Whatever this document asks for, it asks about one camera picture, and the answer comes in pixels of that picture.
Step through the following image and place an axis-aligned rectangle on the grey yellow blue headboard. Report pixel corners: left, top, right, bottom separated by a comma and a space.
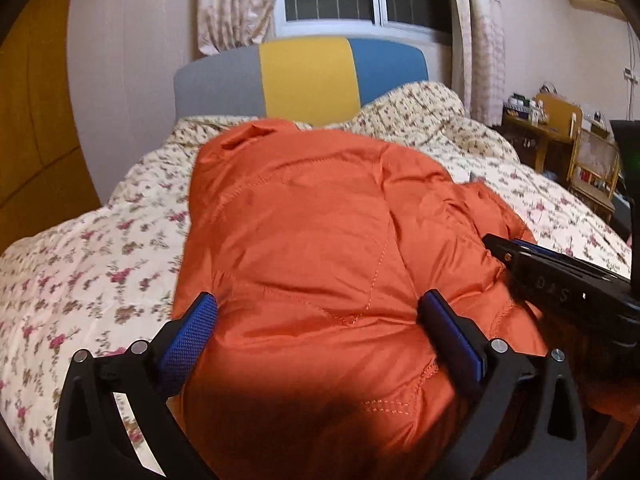
173, 36, 429, 120

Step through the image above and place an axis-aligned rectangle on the yellow wooden chair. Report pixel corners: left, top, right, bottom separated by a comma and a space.
534, 92, 584, 173

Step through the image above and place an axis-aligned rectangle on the floral bedspread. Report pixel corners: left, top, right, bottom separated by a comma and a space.
0, 81, 633, 480

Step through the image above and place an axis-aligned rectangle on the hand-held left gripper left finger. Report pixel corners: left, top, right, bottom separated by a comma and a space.
52, 291, 219, 480

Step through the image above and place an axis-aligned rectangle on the dark flat panel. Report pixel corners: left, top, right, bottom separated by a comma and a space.
610, 119, 640, 281

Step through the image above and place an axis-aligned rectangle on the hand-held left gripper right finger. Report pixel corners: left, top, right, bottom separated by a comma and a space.
417, 289, 588, 480

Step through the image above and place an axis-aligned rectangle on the orange jacket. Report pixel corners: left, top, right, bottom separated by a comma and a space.
170, 119, 638, 480

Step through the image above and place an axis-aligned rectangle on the yellow wooden wardrobe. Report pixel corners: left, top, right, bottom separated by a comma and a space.
0, 0, 103, 256

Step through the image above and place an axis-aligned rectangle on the long floral curtain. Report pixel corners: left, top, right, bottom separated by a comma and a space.
445, 0, 506, 126

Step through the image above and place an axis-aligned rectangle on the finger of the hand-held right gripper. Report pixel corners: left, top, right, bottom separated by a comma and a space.
481, 232, 632, 287

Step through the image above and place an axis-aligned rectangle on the row of small bottles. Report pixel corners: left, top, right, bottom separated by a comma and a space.
504, 91, 548, 125

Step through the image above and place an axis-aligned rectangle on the short floral curtain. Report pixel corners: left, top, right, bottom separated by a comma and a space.
197, 0, 283, 56

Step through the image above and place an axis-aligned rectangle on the wooden desk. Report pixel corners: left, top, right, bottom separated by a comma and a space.
501, 110, 573, 173

